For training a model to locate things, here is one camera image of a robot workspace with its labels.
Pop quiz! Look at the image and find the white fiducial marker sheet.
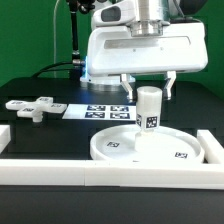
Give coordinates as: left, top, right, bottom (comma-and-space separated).
63, 104, 136, 121

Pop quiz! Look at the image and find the white front fence bar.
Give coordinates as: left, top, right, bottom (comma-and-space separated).
0, 159, 224, 190

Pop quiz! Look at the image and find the black cable bundle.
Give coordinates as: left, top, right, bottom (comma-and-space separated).
31, 59, 86, 79

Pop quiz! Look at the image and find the white right fence block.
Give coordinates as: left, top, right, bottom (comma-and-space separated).
197, 130, 224, 165

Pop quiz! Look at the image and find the white hanging cable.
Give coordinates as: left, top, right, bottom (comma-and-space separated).
53, 0, 63, 79

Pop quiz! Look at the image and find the white fence block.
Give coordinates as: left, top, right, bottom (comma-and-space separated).
197, 130, 224, 165
0, 125, 11, 154

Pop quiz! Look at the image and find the black camera stand pole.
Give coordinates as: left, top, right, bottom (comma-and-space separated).
66, 0, 95, 60

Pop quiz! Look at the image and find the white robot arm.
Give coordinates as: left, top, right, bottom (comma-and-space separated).
80, 0, 208, 100

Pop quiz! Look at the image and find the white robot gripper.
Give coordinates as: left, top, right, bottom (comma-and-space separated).
87, 22, 208, 101

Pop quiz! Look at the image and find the white cross-shaped table base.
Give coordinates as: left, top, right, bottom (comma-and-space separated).
5, 96, 67, 123

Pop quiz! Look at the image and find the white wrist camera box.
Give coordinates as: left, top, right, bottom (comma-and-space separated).
91, 0, 135, 29

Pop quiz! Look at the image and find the white round table top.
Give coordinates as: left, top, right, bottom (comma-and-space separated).
90, 124, 205, 163

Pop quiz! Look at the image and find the white left fence block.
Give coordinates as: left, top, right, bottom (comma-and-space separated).
0, 125, 11, 154

